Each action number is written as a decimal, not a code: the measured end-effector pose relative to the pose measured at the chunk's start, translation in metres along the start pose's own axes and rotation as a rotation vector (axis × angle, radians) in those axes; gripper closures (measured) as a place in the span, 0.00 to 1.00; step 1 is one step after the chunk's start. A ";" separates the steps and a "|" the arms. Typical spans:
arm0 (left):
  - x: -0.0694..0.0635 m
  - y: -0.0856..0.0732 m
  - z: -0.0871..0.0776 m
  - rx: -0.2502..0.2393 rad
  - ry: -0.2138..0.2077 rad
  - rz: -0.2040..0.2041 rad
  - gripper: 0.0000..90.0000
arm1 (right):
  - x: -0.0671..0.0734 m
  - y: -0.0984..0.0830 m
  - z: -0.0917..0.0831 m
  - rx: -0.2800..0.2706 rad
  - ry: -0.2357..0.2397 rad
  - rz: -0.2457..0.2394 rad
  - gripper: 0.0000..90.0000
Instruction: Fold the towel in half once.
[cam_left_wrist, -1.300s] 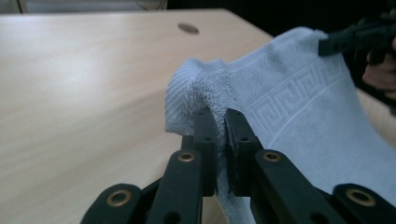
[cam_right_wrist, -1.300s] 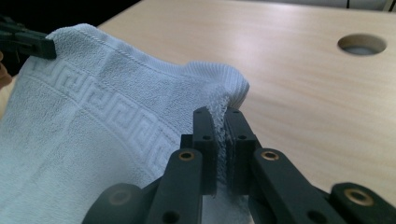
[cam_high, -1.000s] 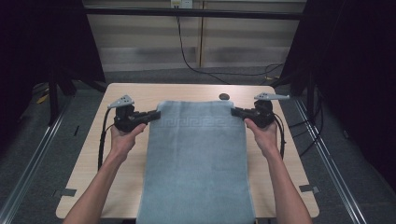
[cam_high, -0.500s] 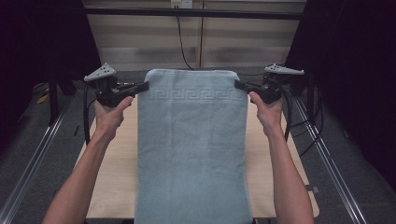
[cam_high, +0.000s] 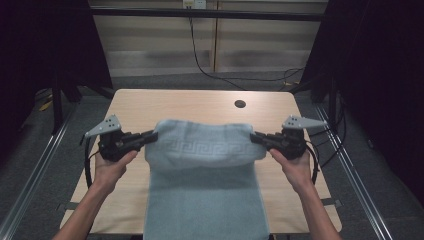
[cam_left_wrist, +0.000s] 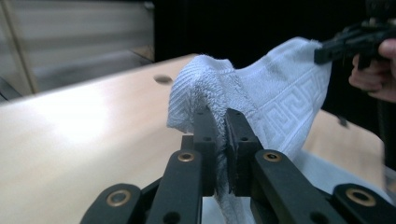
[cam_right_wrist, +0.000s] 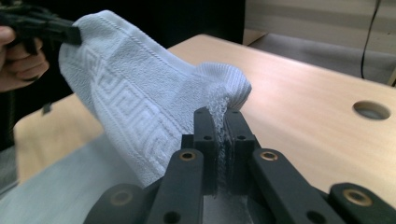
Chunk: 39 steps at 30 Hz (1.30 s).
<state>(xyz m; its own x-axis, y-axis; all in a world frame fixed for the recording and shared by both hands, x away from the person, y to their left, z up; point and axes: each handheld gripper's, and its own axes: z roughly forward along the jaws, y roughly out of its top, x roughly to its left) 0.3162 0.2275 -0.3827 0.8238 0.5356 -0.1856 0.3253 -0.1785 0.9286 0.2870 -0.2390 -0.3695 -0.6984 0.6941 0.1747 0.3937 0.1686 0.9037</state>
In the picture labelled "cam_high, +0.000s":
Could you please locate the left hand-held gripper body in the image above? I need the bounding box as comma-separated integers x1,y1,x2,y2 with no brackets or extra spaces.
79,114,141,163

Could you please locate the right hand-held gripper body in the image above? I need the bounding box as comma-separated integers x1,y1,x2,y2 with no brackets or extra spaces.
274,114,328,161

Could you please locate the light blue towel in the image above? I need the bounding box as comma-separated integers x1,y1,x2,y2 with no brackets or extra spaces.
143,118,271,240

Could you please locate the person's left hand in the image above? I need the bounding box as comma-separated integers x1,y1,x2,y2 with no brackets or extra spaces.
93,149,139,195

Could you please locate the person's right hand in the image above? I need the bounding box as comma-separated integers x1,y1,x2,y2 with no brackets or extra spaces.
268,148,313,195

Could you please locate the black metal stand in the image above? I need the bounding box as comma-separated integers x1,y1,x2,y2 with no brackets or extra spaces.
50,66,65,135

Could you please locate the black curtain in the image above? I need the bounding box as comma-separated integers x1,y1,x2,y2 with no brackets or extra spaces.
301,0,424,208
0,0,114,141

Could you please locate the black horizontal bar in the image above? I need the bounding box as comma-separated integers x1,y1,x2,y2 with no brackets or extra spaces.
89,7,329,23

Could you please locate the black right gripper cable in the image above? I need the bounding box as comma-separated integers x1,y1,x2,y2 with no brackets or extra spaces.
303,140,322,185

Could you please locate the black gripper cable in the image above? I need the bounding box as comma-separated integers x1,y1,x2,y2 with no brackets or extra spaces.
303,140,322,185
83,137,102,190

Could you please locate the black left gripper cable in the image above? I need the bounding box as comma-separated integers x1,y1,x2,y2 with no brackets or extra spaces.
83,137,102,190

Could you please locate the metal floor rail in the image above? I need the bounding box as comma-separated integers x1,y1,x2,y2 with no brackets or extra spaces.
314,103,395,240
0,108,78,240

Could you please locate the black wall cable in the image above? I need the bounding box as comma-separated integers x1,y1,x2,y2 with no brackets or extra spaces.
188,15,306,92

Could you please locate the white wall socket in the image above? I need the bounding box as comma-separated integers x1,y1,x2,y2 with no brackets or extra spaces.
182,0,208,10

